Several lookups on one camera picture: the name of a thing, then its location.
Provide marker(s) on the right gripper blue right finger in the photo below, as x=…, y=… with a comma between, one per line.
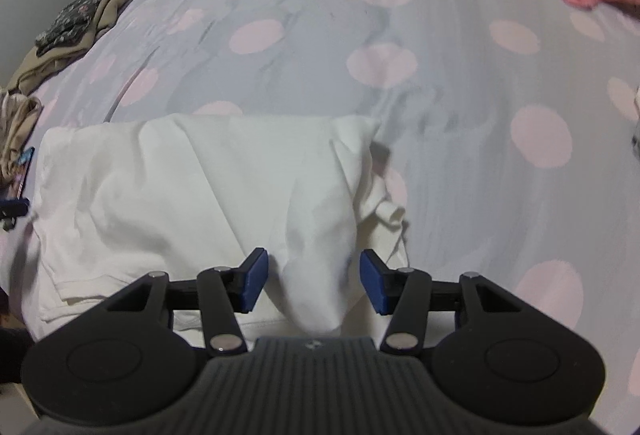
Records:
x=404, y=296

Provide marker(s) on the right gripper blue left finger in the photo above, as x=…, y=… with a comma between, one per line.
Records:
x=224, y=292

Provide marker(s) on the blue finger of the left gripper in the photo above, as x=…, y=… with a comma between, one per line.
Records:
x=14, y=208

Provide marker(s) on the white t-shirt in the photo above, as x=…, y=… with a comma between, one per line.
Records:
x=181, y=194

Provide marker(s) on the pile of folded clothes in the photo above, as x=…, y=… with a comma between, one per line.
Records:
x=19, y=115

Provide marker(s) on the smartphone with lit screen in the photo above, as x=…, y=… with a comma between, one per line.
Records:
x=16, y=188

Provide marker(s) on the beige folded trousers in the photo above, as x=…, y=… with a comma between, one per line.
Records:
x=34, y=70

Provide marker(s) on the black patterned folded garment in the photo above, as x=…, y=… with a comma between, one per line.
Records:
x=68, y=27

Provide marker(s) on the grey polka dot bedsheet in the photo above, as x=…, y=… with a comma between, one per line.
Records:
x=506, y=130

